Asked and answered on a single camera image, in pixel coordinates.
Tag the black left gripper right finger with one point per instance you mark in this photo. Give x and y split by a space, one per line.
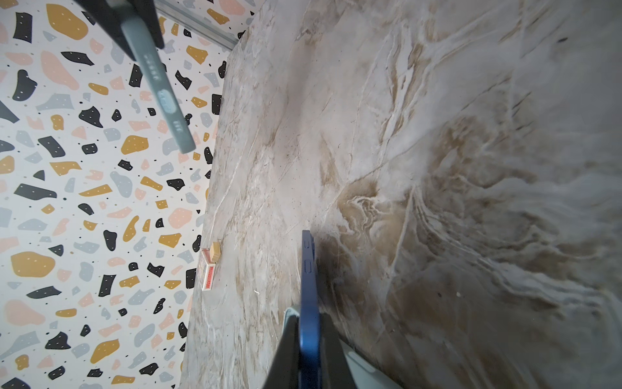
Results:
335 372

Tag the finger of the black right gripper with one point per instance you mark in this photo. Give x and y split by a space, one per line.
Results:
146 10
109 15

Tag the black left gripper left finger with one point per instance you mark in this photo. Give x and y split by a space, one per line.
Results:
284 370

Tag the blue phone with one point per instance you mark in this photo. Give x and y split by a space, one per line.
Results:
309 322

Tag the playing card box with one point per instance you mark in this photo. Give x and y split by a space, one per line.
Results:
208 270

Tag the small wooden block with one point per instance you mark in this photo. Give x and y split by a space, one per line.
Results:
215 252

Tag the right corner aluminium post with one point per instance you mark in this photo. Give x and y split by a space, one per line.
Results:
179 12

